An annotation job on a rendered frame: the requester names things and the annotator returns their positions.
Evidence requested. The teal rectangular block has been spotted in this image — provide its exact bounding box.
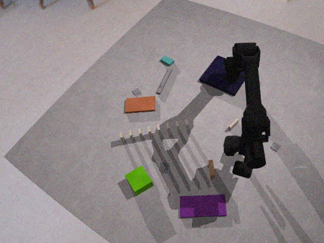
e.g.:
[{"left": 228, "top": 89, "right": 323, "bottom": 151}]
[{"left": 160, "top": 56, "right": 174, "bottom": 66}]

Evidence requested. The green block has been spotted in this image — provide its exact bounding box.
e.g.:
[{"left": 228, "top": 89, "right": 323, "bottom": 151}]
[{"left": 125, "top": 165, "right": 153, "bottom": 195}]

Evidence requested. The purple flat rectangular block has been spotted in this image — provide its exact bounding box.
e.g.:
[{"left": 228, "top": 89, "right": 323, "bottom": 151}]
[{"left": 180, "top": 194, "right": 227, "bottom": 218}]

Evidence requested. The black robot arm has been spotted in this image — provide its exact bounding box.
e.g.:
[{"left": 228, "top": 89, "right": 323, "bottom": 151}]
[{"left": 223, "top": 43, "right": 270, "bottom": 169}]

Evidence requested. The grey long bar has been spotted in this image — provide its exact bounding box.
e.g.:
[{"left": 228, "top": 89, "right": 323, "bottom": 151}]
[{"left": 157, "top": 68, "right": 172, "bottom": 94}]

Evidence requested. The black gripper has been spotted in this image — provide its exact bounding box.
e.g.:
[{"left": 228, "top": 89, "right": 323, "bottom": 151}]
[{"left": 232, "top": 141, "right": 252, "bottom": 178}]

